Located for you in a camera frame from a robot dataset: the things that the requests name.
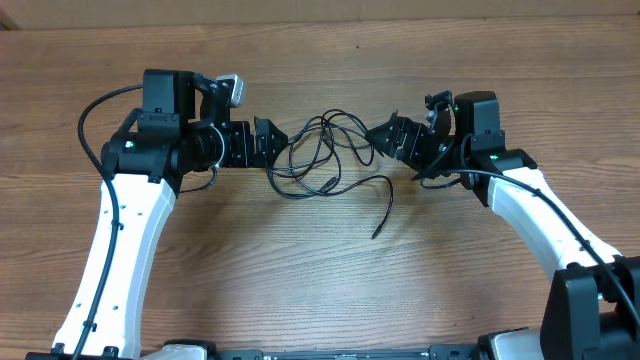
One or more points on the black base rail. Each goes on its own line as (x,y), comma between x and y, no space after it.
(345,354)

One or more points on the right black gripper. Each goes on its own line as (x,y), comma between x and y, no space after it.
(414,130)

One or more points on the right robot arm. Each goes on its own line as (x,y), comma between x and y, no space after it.
(592,309)

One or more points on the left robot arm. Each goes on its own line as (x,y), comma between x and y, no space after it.
(183,125)

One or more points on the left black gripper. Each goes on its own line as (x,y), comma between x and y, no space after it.
(244,156)

